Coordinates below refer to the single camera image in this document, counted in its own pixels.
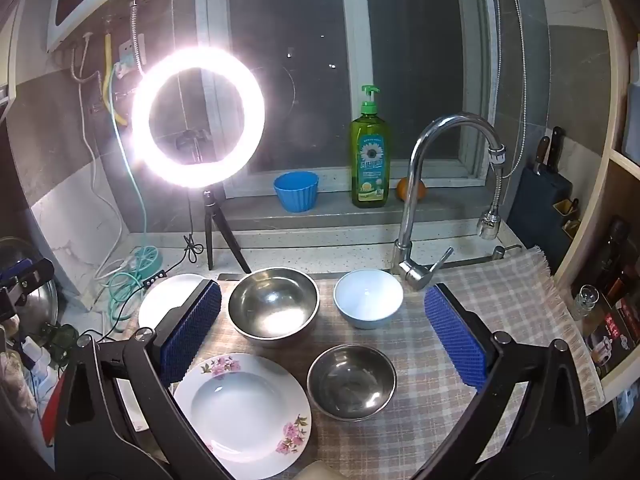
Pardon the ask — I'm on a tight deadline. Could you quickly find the dark handled knife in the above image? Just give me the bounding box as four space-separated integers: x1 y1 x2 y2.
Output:
532 136 551 176
545 126 566 173

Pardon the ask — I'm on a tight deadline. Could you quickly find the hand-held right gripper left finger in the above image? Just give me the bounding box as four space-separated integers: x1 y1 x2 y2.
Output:
52 280 236 480

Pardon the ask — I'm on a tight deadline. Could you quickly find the dark glass bottle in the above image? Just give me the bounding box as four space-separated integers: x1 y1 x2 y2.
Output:
600 217 631 281

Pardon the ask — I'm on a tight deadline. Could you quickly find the small clear glass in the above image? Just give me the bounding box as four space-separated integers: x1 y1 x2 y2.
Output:
572 284 599 321

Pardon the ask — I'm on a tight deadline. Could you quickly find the teal cable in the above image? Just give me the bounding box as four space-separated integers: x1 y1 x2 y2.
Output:
102 110 151 333

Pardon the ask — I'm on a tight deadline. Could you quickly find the metal flexible hose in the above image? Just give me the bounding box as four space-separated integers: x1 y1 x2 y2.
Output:
129 2 146 73

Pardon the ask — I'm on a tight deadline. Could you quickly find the large steel bowl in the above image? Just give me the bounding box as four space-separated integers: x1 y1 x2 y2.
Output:
227 268 321 349

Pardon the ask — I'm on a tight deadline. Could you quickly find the white ring light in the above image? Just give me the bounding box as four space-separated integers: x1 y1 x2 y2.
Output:
131 46 266 192

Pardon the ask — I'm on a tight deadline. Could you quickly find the glass pot lid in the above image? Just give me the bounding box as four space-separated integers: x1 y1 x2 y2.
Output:
0 237 60 331

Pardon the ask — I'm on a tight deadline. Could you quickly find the black tripod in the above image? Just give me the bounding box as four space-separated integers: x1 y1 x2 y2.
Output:
202 187 252 275

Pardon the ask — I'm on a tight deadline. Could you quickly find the black ring light cable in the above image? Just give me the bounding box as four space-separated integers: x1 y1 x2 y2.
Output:
182 195 201 266

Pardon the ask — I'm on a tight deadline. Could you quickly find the orange fruit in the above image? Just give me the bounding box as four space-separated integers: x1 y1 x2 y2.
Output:
396 177 427 202

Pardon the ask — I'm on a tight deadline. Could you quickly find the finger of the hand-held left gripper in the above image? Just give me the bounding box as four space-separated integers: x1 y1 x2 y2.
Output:
0 258 55 295

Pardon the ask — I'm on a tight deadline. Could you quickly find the plaid checked cloth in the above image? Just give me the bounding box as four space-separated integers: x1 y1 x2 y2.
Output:
135 246 606 480

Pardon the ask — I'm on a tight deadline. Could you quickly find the dark blue knife block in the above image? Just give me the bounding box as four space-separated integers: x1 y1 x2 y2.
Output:
515 165 581 241

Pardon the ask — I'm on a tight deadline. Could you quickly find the pale blue ceramic bowl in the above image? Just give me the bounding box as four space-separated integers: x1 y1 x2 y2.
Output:
333 269 404 331

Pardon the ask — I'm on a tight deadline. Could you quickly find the chrome flexible faucet sprayer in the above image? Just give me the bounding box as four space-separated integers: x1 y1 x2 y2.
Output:
475 157 508 241

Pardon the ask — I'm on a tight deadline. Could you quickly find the pink floral white plate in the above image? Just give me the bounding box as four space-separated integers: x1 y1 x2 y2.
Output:
172 352 313 478

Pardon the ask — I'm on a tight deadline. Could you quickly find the small steel bowl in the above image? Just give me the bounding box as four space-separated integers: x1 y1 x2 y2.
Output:
306 344 398 422

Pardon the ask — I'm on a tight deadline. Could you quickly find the yellow gas hose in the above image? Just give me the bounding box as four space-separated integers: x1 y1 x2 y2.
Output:
102 32 126 126

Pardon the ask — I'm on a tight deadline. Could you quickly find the blue plastic cup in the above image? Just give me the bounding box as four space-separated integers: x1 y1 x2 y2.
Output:
273 171 321 213

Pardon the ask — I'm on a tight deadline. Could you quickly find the teal round cable reel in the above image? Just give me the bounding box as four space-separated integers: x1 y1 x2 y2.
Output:
131 245 163 278

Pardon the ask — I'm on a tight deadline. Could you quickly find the wooden shelf unit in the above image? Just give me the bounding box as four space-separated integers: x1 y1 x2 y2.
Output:
552 0 640 396

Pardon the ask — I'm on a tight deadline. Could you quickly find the chrome kitchen faucet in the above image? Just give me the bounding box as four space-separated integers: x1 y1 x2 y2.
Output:
391 114 507 291

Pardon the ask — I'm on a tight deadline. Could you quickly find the white wall water heater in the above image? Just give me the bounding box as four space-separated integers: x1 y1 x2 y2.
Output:
46 0 143 53

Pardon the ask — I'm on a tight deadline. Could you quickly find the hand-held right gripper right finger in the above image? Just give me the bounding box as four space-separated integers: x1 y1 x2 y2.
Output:
424 282 591 480

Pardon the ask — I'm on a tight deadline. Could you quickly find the red printed box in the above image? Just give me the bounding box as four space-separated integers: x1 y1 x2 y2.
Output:
582 292 640 376

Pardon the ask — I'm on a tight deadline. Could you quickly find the white window frame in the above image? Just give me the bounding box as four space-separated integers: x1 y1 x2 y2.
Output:
195 0 501 201

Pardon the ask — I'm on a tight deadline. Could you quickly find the green dish soap bottle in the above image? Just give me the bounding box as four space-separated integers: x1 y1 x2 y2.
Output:
350 85 391 208

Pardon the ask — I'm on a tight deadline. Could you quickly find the white plate leaf pattern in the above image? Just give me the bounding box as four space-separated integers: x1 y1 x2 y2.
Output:
137 273 208 333

